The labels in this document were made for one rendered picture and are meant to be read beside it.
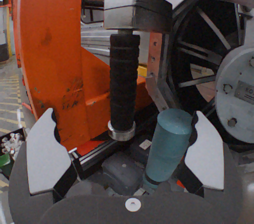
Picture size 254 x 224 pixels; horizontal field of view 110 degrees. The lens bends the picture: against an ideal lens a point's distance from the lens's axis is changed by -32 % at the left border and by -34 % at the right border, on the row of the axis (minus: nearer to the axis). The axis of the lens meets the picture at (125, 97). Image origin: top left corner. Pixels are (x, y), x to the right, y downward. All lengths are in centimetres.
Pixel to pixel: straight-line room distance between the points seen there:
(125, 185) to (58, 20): 58
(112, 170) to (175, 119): 38
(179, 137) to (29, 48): 37
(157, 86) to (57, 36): 30
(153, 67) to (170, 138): 21
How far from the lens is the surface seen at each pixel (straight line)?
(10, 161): 37
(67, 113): 40
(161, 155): 31
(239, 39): 43
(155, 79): 39
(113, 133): 20
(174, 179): 80
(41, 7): 34
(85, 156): 80
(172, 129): 26
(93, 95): 46
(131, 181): 55
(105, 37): 86
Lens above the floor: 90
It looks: 28 degrees down
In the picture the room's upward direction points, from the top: 3 degrees clockwise
